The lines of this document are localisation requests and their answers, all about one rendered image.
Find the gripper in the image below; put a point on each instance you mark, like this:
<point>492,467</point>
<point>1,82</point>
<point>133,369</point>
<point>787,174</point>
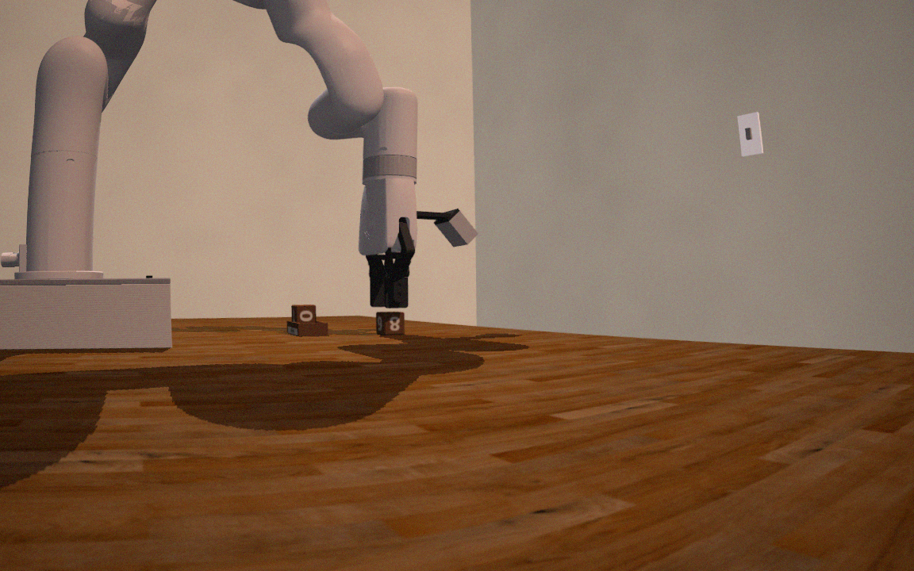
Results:
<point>388,223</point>

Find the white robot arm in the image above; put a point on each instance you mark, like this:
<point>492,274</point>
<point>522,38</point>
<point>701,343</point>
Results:
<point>68,111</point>

